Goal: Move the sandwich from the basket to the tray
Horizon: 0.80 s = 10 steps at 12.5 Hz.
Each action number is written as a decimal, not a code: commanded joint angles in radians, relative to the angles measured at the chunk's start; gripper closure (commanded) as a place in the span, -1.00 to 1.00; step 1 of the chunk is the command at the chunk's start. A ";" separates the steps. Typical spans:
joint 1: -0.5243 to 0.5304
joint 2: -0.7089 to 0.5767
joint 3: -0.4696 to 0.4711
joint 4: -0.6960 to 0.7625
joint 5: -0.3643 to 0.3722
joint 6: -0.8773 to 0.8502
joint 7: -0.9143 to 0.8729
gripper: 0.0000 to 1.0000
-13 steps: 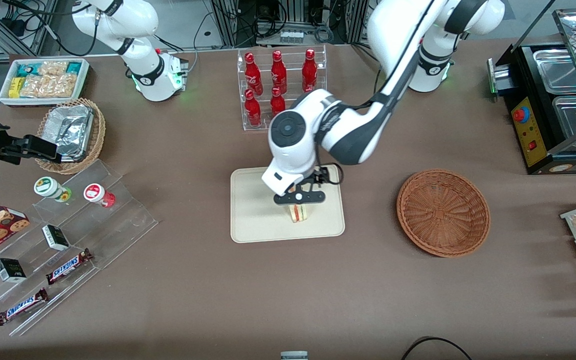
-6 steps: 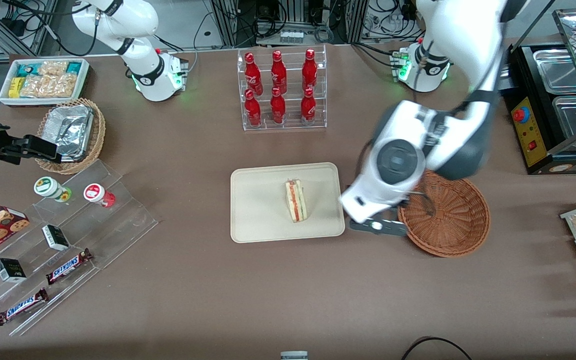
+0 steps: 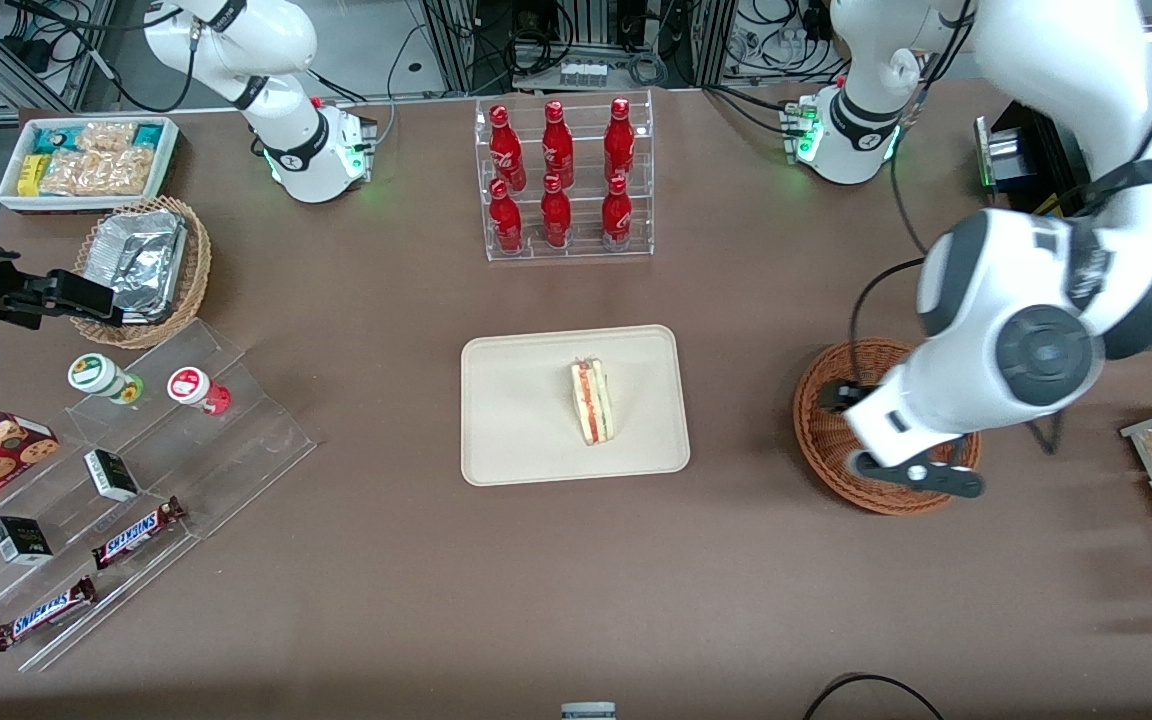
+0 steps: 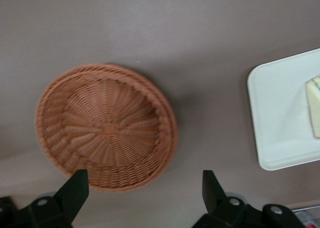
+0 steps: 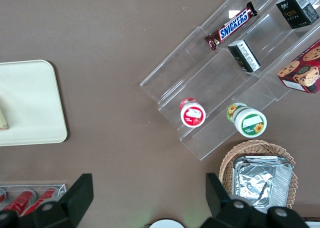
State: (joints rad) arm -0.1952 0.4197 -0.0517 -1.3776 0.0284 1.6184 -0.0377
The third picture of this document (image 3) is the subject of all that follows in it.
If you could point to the triangular sandwich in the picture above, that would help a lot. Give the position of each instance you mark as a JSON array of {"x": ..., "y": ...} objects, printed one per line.
[{"x": 591, "y": 405}]

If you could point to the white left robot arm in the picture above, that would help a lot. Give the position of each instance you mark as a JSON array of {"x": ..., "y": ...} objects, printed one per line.
[{"x": 1026, "y": 330}]

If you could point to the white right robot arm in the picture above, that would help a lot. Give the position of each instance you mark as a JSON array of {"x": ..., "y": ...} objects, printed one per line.
[{"x": 306, "y": 150}]

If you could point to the brown round wicker basket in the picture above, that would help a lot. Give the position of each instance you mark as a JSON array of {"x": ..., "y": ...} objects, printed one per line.
[{"x": 821, "y": 445}]

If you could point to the light tan wicker basket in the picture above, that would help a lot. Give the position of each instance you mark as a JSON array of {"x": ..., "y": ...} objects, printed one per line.
[{"x": 198, "y": 270}]

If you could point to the beige rectangular tray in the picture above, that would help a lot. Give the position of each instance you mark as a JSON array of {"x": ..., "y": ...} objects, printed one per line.
[{"x": 516, "y": 405}]

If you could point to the aluminium foil container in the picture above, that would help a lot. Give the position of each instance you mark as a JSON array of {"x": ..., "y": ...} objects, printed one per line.
[{"x": 141, "y": 260}]

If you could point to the green lidded cup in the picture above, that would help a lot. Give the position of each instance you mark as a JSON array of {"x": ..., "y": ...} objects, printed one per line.
[{"x": 94, "y": 373}]

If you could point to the white rectangular snack bin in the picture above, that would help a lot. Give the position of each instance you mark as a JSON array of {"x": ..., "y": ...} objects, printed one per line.
[{"x": 11, "y": 195}]

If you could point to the large clear cracker bag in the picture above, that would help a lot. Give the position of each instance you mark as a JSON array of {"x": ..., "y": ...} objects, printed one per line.
[{"x": 101, "y": 172}]

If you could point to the yellow snack packet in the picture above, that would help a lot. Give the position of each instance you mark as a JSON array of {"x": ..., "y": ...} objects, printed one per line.
[{"x": 32, "y": 175}]

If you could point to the red lidded cup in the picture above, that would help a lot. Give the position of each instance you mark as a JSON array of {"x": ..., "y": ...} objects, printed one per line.
[{"x": 191, "y": 385}]

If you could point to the teal snack packet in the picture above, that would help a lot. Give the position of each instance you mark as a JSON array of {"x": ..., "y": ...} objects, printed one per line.
[
  {"x": 56, "y": 138},
  {"x": 148, "y": 134}
]

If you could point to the small clear cracker bag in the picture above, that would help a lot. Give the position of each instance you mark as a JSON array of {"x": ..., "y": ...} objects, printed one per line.
[{"x": 108, "y": 135}]

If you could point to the small black box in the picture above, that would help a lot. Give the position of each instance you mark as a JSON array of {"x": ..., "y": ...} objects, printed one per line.
[
  {"x": 20, "y": 541},
  {"x": 112, "y": 475}
]

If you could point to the clear acrylic stepped stand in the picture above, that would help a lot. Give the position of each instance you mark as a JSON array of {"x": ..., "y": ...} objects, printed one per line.
[{"x": 246, "y": 450}]

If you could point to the Snickers chocolate bar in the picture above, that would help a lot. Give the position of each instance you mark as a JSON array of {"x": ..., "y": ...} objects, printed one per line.
[
  {"x": 136, "y": 533},
  {"x": 44, "y": 612}
]

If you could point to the red cola bottle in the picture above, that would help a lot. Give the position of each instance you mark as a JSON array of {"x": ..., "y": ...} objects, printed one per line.
[
  {"x": 616, "y": 215},
  {"x": 556, "y": 215},
  {"x": 619, "y": 142},
  {"x": 505, "y": 150},
  {"x": 557, "y": 145},
  {"x": 505, "y": 220}
]

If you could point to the silver box green light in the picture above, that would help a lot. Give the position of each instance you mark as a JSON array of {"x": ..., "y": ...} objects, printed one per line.
[{"x": 996, "y": 155}]

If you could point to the clear acrylic bottle rack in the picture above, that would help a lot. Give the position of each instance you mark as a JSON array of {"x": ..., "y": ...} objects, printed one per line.
[{"x": 586, "y": 245}]

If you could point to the black yellow countertop appliance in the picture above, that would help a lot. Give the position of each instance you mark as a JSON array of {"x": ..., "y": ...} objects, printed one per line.
[{"x": 1046, "y": 150}]

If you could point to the small grey object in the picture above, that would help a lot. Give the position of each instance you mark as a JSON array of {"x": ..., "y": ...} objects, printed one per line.
[{"x": 588, "y": 711}]

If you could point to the white power strip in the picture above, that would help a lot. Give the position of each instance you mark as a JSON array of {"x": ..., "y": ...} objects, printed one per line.
[{"x": 583, "y": 73}]

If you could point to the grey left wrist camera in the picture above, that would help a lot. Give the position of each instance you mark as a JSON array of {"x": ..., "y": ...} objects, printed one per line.
[{"x": 936, "y": 479}]

